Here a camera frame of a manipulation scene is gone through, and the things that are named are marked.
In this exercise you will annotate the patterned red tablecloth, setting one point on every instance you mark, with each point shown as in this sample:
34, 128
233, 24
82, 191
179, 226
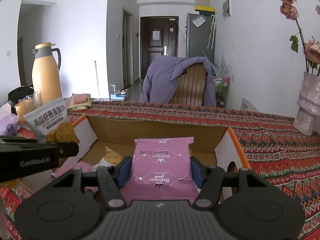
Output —
268, 143

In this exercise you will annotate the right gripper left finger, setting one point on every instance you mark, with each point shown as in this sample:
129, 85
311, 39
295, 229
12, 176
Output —
111, 180

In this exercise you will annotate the beige thermos jug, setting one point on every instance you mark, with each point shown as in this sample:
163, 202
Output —
45, 72

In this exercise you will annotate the dried pink roses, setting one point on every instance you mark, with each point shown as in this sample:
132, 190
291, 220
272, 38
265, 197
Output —
310, 48

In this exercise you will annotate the glass cup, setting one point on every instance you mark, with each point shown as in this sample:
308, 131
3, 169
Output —
37, 101

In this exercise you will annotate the red cardboard pumpkin box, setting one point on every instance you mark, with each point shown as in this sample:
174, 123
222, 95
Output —
212, 145

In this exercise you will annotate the pink textured vase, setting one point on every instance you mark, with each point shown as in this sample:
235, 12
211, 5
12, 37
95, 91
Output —
308, 102

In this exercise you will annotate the pink snack packet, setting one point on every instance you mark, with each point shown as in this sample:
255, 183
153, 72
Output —
161, 170
78, 177

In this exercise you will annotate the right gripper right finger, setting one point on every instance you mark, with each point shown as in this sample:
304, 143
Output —
209, 180

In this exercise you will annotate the purple jacket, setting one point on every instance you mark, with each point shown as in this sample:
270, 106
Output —
160, 82

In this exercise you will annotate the orange cracker packet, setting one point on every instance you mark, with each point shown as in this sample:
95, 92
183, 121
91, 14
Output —
111, 158

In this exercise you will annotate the dark brown door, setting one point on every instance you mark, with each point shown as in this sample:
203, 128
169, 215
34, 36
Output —
158, 37

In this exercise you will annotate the folded red cloth coasters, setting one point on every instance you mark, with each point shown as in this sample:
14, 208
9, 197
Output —
79, 102

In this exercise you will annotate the yellow round cup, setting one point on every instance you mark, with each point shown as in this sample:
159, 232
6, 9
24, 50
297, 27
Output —
24, 107

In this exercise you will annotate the purple tissue pack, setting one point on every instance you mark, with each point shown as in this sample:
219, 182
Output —
10, 125

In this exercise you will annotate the oat crisp snack packet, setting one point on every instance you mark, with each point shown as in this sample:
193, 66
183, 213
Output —
50, 123

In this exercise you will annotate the grey refrigerator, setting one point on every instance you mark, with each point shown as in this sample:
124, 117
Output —
200, 34

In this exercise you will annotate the wooden chair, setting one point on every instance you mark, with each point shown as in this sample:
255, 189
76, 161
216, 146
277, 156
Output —
191, 84

